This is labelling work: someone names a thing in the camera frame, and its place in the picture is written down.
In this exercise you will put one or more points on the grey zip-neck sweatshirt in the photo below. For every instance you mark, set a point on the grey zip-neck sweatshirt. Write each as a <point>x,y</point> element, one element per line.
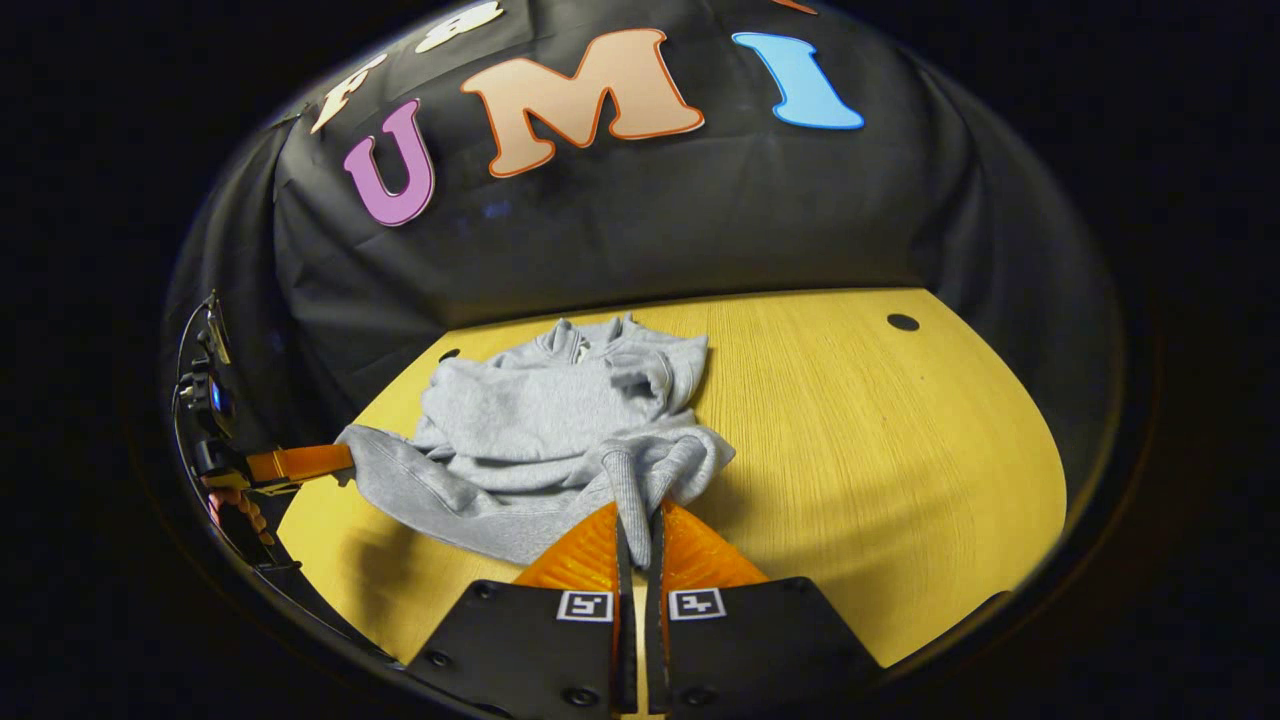
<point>530,440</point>

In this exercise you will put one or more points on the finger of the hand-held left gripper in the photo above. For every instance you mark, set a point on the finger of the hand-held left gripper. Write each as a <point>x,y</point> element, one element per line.
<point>300,463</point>

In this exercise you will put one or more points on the black backdrop cloth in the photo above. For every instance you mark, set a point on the black backdrop cloth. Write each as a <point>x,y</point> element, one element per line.
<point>700,210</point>

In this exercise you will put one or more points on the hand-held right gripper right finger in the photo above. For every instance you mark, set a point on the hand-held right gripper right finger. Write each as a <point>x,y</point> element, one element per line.
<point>740,650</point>

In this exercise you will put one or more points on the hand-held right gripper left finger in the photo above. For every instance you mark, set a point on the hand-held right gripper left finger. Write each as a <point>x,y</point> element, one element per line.
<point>560,660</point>

